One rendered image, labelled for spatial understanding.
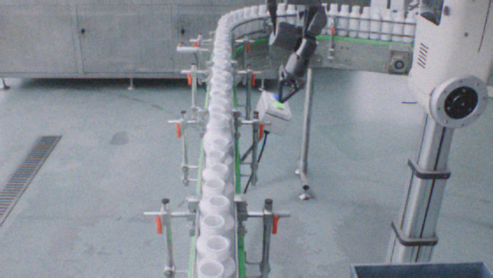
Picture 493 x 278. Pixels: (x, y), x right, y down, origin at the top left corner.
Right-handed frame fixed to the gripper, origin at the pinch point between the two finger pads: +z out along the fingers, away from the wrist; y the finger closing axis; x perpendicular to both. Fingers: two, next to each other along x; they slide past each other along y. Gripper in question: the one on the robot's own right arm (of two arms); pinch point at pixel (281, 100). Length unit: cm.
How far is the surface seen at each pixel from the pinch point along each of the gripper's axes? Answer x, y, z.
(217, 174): -18, 47, 4
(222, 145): -17.0, 35.5, 2.7
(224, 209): -16, 59, 3
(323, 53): 44, -130, 8
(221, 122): -18.2, 29.1, 0.4
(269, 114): -2.4, 3.6, 4.0
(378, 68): 74, -121, 2
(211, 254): -18, 71, 4
